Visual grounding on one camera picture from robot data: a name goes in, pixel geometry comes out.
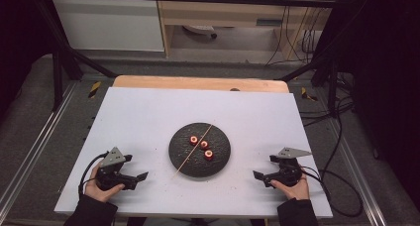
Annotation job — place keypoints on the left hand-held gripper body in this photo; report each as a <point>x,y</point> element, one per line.
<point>112,158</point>

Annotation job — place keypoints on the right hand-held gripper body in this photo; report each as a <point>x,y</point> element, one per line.
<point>286,168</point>

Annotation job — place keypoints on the thin wooden skewer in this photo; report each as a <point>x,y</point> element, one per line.
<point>185,161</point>

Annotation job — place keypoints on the round black stone plate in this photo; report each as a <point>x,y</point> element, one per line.
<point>188,163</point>

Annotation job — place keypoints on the red cored hawthorn piece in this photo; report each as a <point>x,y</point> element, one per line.
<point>204,144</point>
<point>208,154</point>
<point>193,140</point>

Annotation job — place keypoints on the person's right hand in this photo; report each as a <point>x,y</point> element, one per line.
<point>295,190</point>

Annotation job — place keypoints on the person's left hand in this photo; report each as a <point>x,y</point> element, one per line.
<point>99,191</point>

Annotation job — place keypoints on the yellow black tape strip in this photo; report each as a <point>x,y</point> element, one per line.
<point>308,94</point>
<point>94,89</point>

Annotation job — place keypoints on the wooden table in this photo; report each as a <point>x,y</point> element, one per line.
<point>198,84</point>

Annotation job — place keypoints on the white cabinet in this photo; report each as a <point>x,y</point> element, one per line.
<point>109,24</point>

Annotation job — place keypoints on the white perforated shoe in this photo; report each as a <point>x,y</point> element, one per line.
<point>199,29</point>

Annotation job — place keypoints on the light wooden desk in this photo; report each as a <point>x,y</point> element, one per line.
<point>224,14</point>

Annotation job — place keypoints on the aluminium floor rail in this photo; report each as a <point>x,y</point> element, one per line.
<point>356,173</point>
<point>39,136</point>

